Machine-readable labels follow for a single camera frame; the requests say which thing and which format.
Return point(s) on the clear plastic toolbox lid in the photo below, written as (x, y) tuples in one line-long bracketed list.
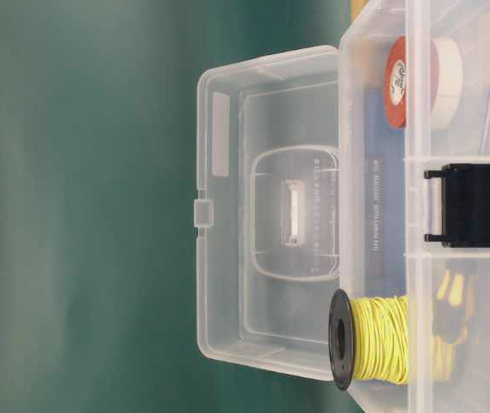
[(266, 212)]

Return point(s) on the clear plastic toolbox base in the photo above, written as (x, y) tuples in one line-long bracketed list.
[(388, 205)]

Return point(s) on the black toolbox latch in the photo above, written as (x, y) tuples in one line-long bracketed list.
[(465, 190)]

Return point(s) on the red tape roll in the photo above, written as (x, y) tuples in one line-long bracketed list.
[(394, 87)]

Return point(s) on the white tape roll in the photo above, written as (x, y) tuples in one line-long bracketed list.
[(447, 81)]

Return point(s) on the yellow wire spool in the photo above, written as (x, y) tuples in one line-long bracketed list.
[(368, 339)]

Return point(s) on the yellow black handled screwdriver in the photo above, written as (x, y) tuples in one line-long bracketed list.
[(454, 310)]

